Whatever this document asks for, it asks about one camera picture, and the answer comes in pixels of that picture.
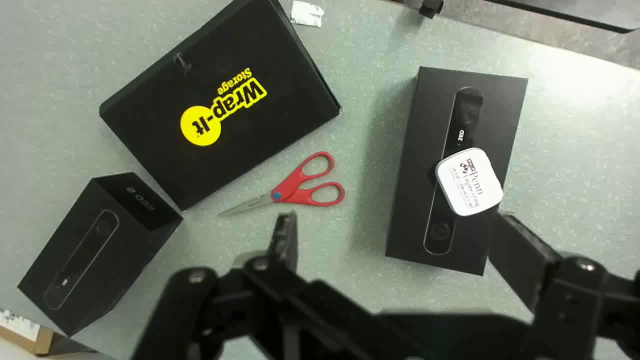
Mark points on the white square charger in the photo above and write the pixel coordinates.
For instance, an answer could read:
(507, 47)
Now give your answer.
(468, 182)

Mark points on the black camera product box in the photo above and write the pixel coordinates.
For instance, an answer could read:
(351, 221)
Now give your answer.
(92, 252)

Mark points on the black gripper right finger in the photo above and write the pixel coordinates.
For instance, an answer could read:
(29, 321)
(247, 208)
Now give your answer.
(522, 260)

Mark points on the black box with white charger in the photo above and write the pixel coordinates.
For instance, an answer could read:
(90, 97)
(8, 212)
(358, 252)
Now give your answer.
(417, 200)

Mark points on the brown cardboard box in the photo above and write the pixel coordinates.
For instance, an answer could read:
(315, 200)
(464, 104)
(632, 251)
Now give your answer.
(23, 330)

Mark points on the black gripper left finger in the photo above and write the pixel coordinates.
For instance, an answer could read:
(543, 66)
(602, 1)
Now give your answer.
(285, 240)

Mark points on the black Wrap-it Storage box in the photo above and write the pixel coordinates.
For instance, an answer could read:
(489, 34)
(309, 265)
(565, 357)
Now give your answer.
(221, 101)

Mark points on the white paper sticker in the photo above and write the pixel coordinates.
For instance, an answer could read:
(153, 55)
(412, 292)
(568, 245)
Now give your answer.
(307, 12)

